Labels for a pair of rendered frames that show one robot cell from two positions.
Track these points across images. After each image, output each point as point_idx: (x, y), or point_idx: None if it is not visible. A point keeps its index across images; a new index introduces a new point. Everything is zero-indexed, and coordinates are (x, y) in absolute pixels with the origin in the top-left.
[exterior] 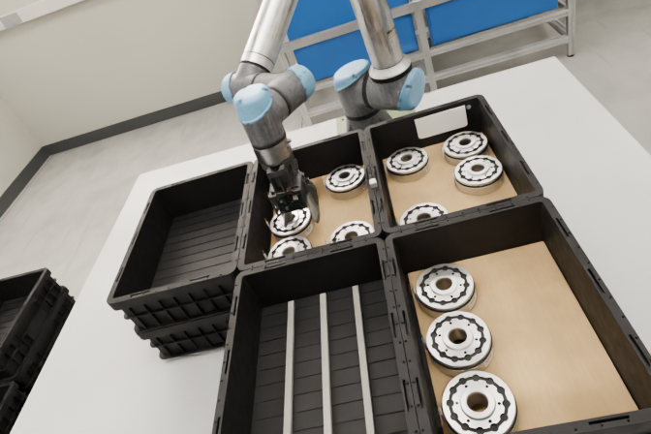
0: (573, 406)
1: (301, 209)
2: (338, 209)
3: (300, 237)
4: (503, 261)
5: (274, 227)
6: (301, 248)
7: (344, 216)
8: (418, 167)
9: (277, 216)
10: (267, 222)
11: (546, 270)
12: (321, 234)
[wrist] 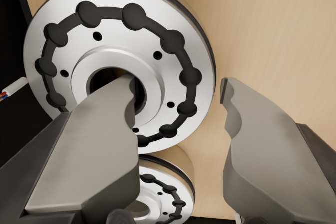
0: None
1: (175, 37)
2: (323, 33)
3: (167, 179)
4: None
5: (55, 95)
6: (168, 205)
7: (322, 81)
8: None
9: (47, 40)
10: (12, 91)
11: None
12: (220, 124)
